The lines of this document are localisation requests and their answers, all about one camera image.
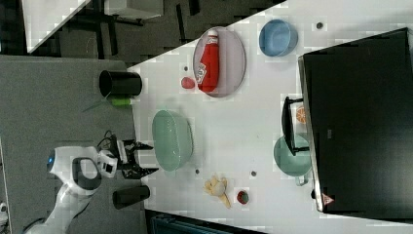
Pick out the black cylinder cup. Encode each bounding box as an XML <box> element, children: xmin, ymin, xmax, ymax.
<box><xmin>98</xmin><ymin>70</ymin><xmax>143</xmax><ymax>97</ymax></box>

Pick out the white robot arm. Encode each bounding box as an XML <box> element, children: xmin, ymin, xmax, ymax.
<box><xmin>21</xmin><ymin>138</ymin><xmax>157</xmax><ymax>234</ymax></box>

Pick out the orange slice toy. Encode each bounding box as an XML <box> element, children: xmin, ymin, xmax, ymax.
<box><xmin>296</xmin><ymin>106</ymin><xmax>306</xmax><ymax>124</ymax></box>

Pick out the yellow plush banana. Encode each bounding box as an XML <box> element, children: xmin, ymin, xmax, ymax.
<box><xmin>204</xmin><ymin>175</ymin><xmax>231</xmax><ymax>209</ymax></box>

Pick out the blue plastic bowl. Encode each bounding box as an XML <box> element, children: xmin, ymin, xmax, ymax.
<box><xmin>259</xmin><ymin>19</ymin><xmax>298</xmax><ymax>57</ymax></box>

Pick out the green plastic cup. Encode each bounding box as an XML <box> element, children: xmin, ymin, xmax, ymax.
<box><xmin>274</xmin><ymin>136</ymin><xmax>312</xmax><ymax>186</ymax></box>

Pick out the red plush strawberry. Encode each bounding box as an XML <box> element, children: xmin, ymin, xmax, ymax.
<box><xmin>181</xmin><ymin>77</ymin><xmax>195</xmax><ymax>89</ymax></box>

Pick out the black cylinder post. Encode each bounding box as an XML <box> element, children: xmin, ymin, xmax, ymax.
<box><xmin>112</xmin><ymin>185</ymin><xmax>150</xmax><ymax>210</ymax></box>

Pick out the green toy vegetable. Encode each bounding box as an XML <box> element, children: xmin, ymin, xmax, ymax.
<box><xmin>82</xmin><ymin>94</ymin><xmax>132</xmax><ymax>113</ymax></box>

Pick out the red plush ketchup bottle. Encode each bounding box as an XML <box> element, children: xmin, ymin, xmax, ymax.
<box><xmin>196</xmin><ymin>30</ymin><xmax>219</xmax><ymax>93</ymax></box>

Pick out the black toaster oven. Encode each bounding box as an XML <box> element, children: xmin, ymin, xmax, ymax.
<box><xmin>282</xmin><ymin>27</ymin><xmax>413</xmax><ymax>223</ymax></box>

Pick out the red tomato toy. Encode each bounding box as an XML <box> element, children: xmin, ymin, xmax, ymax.
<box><xmin>237</xmin><ymin>190</ymin><xmax>249</xmax><ymax>205</ymax></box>

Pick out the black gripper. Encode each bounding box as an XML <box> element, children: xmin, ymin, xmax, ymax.
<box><xmin>117</xmin><ymin>139</ymin><xmax>158</xmax><ymax>179</ymax></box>

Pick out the green plastic strainer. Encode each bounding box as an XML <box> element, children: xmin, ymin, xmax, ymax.
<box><xmin>152</xmin><ymin>110</ymin><xmax>194</xmax><ymax>172</ymax></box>

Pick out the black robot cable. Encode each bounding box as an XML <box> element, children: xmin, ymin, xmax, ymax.
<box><xmin>96</xmin><ymin>130</ymin><xmax>119</xmax><ymax>154</ymax></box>

